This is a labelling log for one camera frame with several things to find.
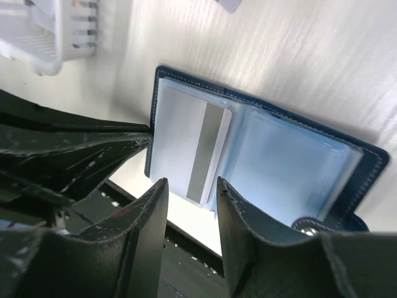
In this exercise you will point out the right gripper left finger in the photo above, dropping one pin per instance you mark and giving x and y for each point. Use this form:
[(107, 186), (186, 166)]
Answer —
[(37, 262)]

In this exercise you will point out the diamond print silver card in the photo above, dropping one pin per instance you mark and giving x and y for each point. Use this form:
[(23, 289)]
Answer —
[(229, 6)]

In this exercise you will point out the silver card black stripe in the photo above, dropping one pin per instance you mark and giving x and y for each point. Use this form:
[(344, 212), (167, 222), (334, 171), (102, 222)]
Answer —
[(190, 130)]

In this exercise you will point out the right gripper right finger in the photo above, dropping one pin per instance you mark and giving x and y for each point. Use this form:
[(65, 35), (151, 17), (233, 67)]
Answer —
[(262, 257)]

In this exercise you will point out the white plastic basket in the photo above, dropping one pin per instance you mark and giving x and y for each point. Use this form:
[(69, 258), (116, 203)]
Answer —
[(45, 34)]

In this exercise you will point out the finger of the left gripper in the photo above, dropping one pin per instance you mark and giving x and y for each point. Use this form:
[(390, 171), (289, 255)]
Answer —
[(61, 157)]

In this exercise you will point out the blue card holder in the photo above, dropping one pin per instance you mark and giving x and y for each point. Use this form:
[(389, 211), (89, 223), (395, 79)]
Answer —
[(298, 171)]

